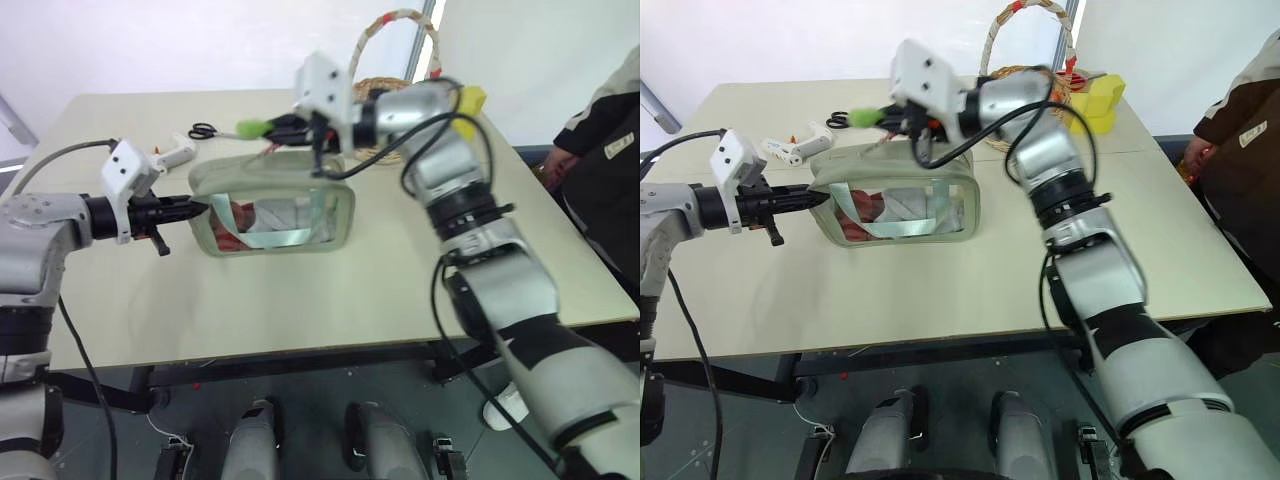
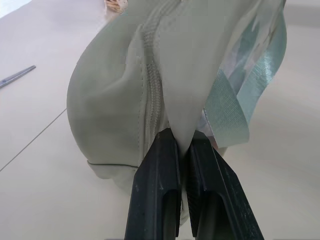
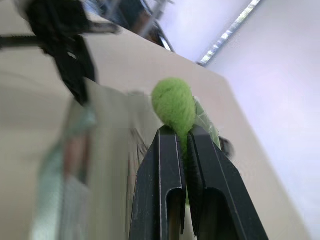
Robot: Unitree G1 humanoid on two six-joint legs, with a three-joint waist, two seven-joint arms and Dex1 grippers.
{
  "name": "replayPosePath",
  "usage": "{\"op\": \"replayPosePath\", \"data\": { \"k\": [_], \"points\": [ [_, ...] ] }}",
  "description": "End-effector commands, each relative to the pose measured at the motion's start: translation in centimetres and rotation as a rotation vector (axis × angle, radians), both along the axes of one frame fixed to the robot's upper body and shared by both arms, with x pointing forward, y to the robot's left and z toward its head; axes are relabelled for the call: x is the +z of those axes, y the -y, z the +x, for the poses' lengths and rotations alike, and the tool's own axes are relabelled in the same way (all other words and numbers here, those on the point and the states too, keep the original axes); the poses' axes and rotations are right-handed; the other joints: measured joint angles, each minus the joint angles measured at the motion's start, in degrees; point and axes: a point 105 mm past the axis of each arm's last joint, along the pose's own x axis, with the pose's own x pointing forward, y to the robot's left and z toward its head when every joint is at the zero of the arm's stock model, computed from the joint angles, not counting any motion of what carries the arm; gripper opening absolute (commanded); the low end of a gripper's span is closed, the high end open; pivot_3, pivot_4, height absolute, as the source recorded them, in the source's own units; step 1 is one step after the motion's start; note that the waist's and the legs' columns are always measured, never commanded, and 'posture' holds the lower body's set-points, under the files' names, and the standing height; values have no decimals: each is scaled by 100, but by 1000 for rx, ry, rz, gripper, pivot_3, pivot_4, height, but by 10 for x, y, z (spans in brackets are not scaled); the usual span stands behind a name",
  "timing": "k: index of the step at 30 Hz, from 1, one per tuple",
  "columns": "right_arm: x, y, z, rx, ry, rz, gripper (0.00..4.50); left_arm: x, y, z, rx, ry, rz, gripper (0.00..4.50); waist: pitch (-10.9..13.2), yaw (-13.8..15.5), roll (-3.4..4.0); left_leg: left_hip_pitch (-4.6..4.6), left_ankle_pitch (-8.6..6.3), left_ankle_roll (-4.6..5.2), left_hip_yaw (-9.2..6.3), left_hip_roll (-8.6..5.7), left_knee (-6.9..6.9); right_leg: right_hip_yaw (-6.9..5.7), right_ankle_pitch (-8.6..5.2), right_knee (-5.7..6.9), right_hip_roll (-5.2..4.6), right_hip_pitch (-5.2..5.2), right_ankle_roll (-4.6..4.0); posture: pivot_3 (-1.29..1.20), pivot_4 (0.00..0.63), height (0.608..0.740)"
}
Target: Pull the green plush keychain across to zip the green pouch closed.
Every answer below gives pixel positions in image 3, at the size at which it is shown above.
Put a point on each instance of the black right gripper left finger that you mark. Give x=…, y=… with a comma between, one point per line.
x=152, y=185

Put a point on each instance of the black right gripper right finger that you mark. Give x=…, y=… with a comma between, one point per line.
x=220, y=190

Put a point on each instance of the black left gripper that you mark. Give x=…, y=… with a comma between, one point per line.
x=53, y=22

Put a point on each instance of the bright ceiling light strip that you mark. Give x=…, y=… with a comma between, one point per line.
x=225, y=35

